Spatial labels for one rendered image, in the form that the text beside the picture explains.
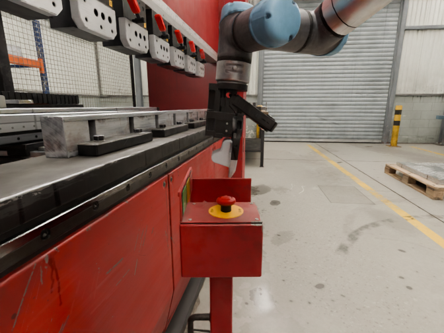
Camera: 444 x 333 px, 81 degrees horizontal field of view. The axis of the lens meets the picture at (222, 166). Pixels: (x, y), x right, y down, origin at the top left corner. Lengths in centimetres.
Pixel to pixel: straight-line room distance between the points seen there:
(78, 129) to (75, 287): 36
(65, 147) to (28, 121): 31
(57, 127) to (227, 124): 38
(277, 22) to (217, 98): 20
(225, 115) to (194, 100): 177
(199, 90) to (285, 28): 187
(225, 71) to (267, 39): 13
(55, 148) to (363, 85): 768
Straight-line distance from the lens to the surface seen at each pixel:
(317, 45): 58
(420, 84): 862
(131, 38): 95
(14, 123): 96
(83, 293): 61
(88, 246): 59
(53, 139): 71
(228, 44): 58
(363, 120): 802
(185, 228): 51
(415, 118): 861
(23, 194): 46
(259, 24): 49
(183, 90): 236
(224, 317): 72
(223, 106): 59
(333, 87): 776
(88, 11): 79
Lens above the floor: 99
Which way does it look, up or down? 13 degrees down
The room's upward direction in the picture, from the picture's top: straight up
